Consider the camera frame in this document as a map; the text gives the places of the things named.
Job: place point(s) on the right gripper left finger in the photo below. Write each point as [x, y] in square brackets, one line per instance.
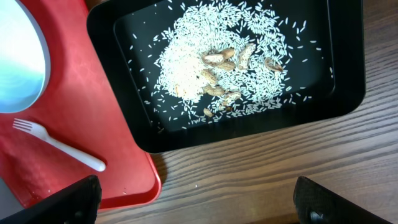
[77, 203]

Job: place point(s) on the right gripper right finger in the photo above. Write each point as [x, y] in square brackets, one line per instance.
[316, 204]

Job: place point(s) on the white plastic fork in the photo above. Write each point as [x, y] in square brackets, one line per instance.
[41, 133]

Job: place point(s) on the light blue plate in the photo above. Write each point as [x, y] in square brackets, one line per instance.
[25, 58]

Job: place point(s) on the rice food scraps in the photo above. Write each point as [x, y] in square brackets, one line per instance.
[205, 62]

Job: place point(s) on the red plastic tray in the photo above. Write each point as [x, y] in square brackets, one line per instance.
[78, 108]

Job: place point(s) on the black plastic tray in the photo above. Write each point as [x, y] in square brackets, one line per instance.
[342, 62]

